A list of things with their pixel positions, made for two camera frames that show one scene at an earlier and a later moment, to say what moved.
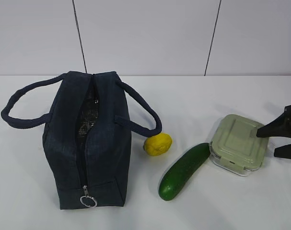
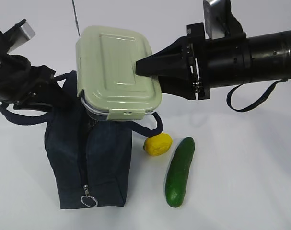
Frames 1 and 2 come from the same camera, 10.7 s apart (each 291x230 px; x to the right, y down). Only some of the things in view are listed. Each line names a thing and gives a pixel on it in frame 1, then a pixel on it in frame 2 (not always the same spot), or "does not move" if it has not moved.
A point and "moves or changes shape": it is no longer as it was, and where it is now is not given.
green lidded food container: (235, 146) -> (106, 61)
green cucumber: (182, 169) moves or changes shape
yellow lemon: (157, 144) does not move
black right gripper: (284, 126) -> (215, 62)
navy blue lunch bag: (88, 118) does not move
